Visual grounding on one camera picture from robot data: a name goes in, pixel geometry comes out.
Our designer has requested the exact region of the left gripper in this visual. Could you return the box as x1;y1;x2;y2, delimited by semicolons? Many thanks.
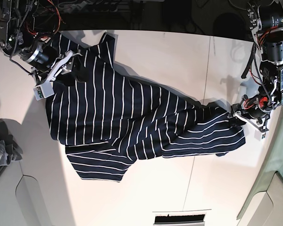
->
227;94;270;132

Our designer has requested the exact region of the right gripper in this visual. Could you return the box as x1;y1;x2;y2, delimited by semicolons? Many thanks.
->
21;44;89;87

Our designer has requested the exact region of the navy white striped t-shirt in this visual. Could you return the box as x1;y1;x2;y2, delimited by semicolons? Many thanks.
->
45;33;245;181

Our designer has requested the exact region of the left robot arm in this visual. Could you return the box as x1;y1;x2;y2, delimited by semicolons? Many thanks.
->
228;0;283;133

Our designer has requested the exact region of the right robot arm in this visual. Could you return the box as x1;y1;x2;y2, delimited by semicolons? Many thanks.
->
0;0;89;86

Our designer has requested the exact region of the grey dark clothes pile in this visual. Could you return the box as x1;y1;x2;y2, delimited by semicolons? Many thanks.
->
0;120;23;168

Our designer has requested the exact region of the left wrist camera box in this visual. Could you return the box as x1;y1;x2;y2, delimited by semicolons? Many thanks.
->
254;130;267;141

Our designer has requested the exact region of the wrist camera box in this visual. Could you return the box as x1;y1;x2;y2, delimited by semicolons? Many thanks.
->
33;82;54;101
254;130;267;141

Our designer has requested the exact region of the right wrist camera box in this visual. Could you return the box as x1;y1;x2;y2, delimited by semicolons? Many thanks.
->
33;82;54;101

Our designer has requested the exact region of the table cable slot opening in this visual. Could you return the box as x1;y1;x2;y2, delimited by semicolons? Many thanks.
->
153;209;211;226

